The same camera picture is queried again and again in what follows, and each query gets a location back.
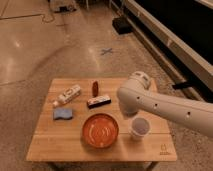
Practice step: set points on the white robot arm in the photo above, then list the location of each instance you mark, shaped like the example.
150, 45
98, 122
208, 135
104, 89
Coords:
134, 95

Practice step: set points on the wooden table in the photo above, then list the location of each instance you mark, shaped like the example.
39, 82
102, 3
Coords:
61, 141

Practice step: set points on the grey equipment base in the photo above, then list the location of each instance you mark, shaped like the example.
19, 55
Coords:
62, 5

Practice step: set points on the black floor box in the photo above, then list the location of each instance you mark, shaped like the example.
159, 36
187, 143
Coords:
121, 25

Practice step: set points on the blue sponge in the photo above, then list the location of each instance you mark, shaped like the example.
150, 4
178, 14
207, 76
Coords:
62, 113

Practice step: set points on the white ceramic cup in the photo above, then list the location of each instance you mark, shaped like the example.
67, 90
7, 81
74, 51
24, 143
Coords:
139, 128

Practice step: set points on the black rectangular box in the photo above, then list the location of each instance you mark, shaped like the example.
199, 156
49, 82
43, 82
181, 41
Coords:
98, 101

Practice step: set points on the orange ceramic bowl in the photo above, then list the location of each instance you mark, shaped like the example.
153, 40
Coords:
100, 130

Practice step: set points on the white tube bottle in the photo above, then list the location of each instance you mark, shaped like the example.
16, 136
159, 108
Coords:
67, 96

